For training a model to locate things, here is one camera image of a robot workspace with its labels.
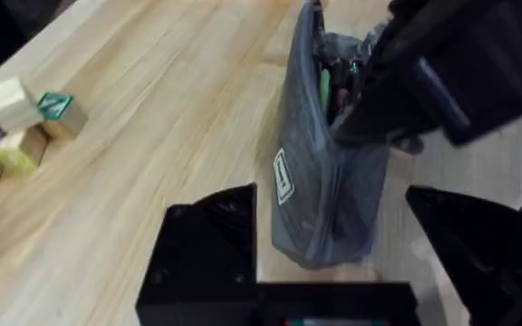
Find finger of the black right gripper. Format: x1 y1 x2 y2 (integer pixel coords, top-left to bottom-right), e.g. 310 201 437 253
387 0 522 148
333 43 443 147

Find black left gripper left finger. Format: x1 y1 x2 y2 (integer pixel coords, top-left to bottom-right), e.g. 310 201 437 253
135 182 259 326

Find grey soft zip bag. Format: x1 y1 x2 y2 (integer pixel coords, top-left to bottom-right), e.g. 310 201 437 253
269 0 425 271

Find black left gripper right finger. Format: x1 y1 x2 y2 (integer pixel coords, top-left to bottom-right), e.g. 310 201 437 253
405 185 522 326

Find heap of wooden toy blocks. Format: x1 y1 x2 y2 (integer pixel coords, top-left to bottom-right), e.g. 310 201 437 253
0 75 89 194

